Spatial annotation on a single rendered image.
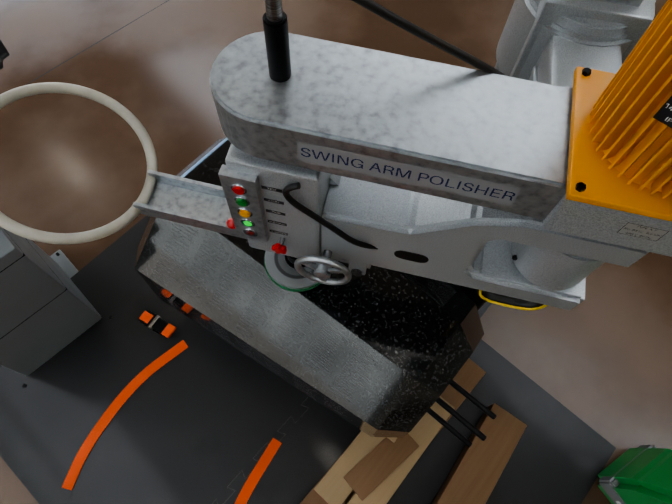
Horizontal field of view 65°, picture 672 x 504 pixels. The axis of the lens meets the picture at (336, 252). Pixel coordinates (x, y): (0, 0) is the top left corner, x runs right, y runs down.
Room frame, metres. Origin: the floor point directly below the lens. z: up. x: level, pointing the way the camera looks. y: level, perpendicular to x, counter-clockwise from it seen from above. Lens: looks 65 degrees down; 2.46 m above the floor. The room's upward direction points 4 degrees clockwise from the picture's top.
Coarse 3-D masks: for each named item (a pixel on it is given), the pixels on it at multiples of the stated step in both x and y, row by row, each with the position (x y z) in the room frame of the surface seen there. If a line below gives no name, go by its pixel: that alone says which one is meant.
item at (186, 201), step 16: (160, 176) 0.81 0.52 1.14; (176, 176) 0.81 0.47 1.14; (160, 192) 0.78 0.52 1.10; (176, 192) 0.78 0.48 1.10; (192, 192) 0.79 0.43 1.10; (208, 192) 0.78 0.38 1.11; (144, 208) 0.70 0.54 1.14; (160, 208) 0.70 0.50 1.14; (176, 208) 0.73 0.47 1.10; (192, 208) 0.73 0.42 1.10; (208, 208) 0.74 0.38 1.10; (224, 208) 0.74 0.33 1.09; (192, 224) 0.68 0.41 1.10; (208, 224) 0.67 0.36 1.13; (224, 224) 0.67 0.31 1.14; (352, 272) 0.56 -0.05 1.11
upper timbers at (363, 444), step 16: (448, 416) 0.32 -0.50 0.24; (416, 432) 0.25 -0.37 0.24; (432, 432) 0.25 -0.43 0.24; (352, 448) 0.17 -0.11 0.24; (368, 448) 0.17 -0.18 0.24; (336, 464) 0.11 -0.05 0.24; (352, 464) 0.11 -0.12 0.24; (400, 464) 0.12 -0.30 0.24; (336, 480) 0.05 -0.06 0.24; (384, 480) 0.06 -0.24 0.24; (400, 480) 0.07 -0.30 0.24; (320, 496) -0.01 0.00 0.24; (336, 496) 0.00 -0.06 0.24; (352, 496) 0.00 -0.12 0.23; (368, 496) 0.00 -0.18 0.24; (384, 496) 0.01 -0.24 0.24
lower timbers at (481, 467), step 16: (464, 368) 0.54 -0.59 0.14; (480, 368) 0.54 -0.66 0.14; (464, 384) 0.47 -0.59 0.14; (448, 400) 0.40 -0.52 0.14; (496, 416) 0.34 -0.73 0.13; (512, 416) 0.35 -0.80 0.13; (496, 432) 0.28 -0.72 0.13; (512, 432) 0.28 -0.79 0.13; (464, 448) 0.21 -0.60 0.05; (480, 448) 0.21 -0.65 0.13; (496, 448) 0.22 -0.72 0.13; (512, 448) 0.22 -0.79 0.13; (464, 464) 0.15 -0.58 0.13; (480, 464) 0.15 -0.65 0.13; (496, 464) 0.15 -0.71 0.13; (320, 480) 0.05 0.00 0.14; (448, 480) 0.08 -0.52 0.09; (464, 480) 0.09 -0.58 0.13; (480, 480) 0.09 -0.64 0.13; (496, 480) 0.09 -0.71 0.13; (448, 496) 0.02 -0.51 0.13; (464, 496) 0.03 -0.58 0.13; (480, 496) 0.03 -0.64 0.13
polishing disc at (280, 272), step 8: (272, 256) 0.68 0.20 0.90; (280, 256) 0.69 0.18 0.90; (272, 264) 0.66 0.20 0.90; (280, 264) 0.66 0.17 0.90; (272, 272) 0.63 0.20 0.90; (280, 272) 0.63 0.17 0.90; (288, 272) 0.63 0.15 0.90; (296, 272) 0.63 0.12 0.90; (312, 272) 0.64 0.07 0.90; (280, 280) 0.60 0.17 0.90; (288, 280) 0.60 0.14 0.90; (296, 280) 0.61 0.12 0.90; (304, 280) 0.61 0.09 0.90; (296, 288) 0.58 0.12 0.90; (304, 288) 0.58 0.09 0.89
